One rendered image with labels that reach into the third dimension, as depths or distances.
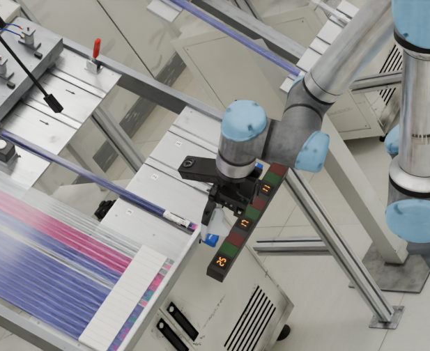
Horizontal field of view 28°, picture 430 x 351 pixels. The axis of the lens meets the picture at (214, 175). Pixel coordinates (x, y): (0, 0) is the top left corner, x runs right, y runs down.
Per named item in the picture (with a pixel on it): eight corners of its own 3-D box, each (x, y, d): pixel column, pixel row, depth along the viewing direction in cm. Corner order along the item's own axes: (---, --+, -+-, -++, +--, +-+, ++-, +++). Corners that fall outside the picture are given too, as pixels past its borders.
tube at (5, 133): (198, 228, 191) (198, 225, 190) (194, 232, 190) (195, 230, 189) (5, 131, 201) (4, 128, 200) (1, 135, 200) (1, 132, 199)
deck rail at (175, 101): (261, 147, 212) (265, 131, 207) (258, 153, 211) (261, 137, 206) (16, 30, 226) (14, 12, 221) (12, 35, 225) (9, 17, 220)
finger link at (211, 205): (204, 229, 173) (219, 191, 169) (198, 225, 173) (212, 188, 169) (212, 220, 177) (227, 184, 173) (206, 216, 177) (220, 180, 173)
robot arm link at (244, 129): (265, 136, 150) (218, 123, 151) (257, 173, 159) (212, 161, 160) (275, 103, 155) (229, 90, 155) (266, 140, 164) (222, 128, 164)
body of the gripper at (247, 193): (242, 223, 172) (249, 189, 162) (203, 204, 174) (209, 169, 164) (258, 196, 176) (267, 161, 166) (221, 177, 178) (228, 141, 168)
